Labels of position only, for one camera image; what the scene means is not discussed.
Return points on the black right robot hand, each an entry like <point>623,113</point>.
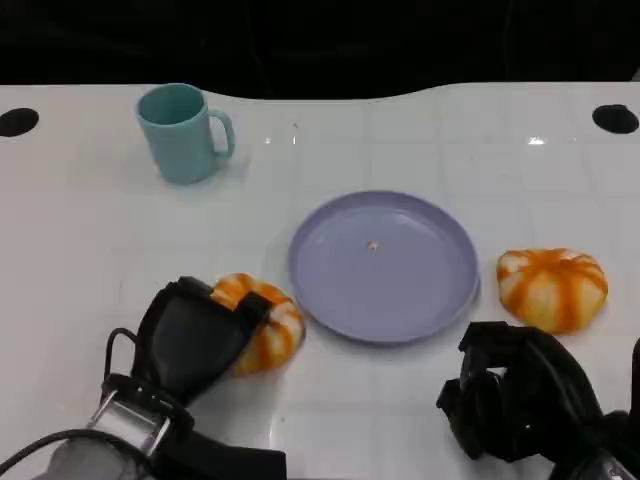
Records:
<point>540,400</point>

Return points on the lilac plate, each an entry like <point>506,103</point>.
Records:
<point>380,300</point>

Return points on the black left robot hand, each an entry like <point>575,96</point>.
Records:
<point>195,340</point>

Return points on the orange and white bread roll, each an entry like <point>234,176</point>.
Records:
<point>275,335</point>
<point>550,290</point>

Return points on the pale green mug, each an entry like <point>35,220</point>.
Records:
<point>175,145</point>

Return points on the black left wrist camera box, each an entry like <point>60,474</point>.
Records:
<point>225,457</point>

